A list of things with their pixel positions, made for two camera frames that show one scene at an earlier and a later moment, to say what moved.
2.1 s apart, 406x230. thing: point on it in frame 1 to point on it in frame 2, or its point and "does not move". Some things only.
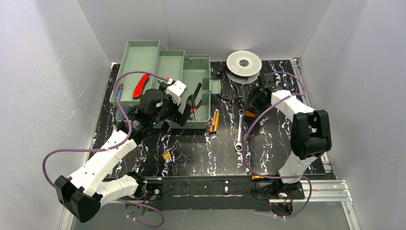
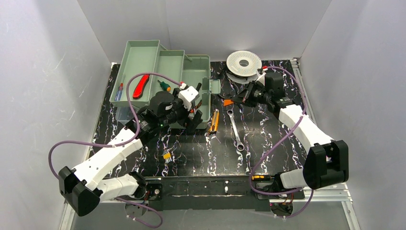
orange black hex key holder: x=250 y=114 to x=227 y=102
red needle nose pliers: x=192 y=109 does not move
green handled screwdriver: x=163 y=84 does not move
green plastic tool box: x=143 y=63 does not move
